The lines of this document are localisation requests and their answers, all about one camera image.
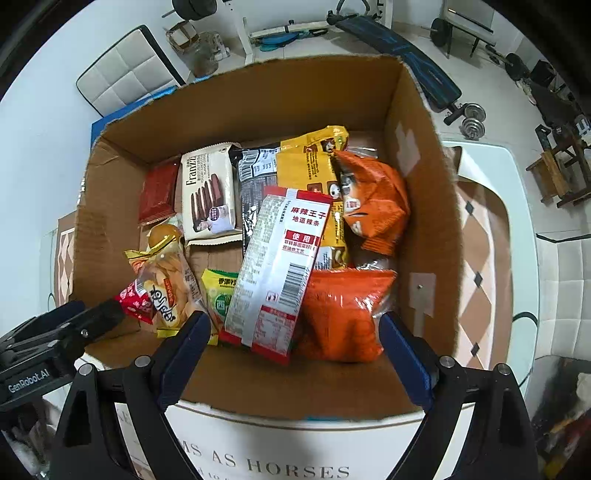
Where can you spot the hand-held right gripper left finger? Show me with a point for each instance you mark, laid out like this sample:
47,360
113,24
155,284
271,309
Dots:
184,355

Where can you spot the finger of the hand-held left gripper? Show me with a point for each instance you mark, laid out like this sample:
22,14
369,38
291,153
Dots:
97,321
51,318

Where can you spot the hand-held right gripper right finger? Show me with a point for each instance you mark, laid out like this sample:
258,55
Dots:
406,364

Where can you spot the small red snack packet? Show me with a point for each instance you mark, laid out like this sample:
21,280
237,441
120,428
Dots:
136,302

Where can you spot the yellow bread packet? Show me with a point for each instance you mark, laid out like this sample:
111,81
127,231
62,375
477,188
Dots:
168,290

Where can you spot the green bubble gum packet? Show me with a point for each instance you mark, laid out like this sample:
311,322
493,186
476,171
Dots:
219,295

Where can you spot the large orange snack packet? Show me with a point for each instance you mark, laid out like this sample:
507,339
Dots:
344,318

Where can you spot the clear braised egg packet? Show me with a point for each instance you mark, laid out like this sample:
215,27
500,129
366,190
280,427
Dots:
162,235

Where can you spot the red and white snack packet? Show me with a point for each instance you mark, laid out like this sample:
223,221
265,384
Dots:
281,267

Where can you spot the dark red snack packet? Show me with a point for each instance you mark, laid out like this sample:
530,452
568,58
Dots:
159,194

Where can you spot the cardboard box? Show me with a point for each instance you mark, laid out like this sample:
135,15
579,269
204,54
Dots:
286,106

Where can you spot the white chocolate biscuit packet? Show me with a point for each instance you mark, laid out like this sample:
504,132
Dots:
207,194

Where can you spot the white cushioned chair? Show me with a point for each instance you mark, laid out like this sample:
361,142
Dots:
565,295

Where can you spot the black snack packet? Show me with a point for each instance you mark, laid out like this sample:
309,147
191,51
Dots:
254,184

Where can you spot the yellow cartoon snack packet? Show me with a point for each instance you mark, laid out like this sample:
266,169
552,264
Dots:
307,166

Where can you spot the wooden stool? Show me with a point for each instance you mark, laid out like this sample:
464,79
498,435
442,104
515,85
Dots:
561,170

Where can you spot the chrome dumbbell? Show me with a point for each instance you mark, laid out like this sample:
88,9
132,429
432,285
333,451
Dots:
474,121

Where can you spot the white padded chair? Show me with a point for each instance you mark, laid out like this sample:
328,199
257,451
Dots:
127,69

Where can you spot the glass jar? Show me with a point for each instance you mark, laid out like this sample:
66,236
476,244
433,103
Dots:
205,53

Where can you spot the blue weight bench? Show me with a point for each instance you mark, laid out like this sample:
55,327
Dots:
406,60

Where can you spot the white exercise machine frame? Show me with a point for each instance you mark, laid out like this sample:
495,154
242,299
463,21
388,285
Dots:
272,32

